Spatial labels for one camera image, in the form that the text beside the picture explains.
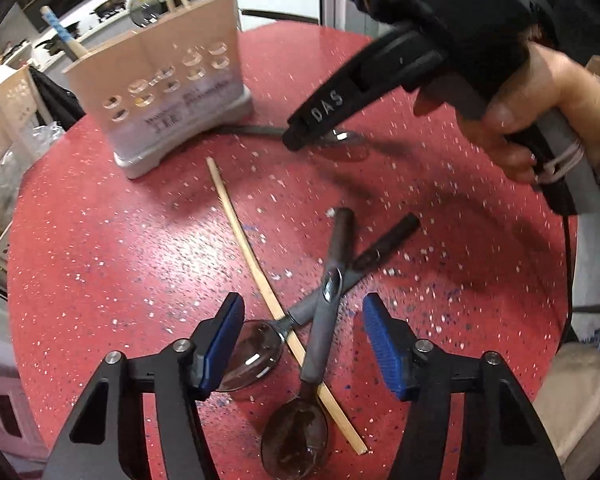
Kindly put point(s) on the blue patterned wooden chopstick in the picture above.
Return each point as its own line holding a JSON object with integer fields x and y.
{"x": 65, "y": 37}

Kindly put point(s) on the dark handled metal spoon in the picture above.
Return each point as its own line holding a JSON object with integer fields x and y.
{"x": 260, "y": 343}

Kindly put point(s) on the pink plastic stool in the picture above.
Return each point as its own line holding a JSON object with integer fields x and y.
{"x": 19, "y": 434}

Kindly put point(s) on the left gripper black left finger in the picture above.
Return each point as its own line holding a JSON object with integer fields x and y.
{"x": 104, "y": 435}

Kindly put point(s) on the grey handled metal spoon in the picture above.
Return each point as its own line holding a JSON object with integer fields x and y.
{"x": 296, "y": 435}

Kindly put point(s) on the person's right hand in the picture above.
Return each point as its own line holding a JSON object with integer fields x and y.
{"x": 548, "y": 80}

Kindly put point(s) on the plain wooden chopstick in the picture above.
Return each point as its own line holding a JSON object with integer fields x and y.
{"x": 326, "y": 397}

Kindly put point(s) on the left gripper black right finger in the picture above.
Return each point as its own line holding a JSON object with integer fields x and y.
{"x": 503, "y": 437}

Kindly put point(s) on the beige plastic utensil holder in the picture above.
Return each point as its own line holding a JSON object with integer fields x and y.
{"x": 151, "y": 89}

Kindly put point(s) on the black handled metal spoon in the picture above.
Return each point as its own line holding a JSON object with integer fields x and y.
{"x": 338, "y": 145}

